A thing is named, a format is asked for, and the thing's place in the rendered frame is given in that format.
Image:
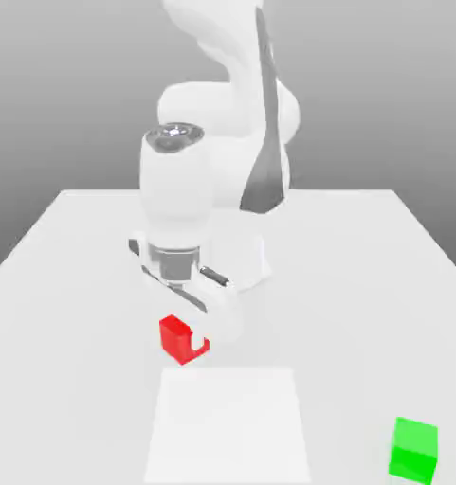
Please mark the small green cube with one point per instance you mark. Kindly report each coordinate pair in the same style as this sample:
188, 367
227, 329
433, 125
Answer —
413, 451

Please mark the small red cube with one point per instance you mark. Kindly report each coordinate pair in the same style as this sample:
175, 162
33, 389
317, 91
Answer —
174, 339

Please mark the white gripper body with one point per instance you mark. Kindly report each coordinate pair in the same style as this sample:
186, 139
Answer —
197, 308

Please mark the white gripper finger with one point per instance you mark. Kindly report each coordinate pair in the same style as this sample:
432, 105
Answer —
199, 338

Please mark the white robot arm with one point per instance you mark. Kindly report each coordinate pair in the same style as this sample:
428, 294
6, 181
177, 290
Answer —
174, 197

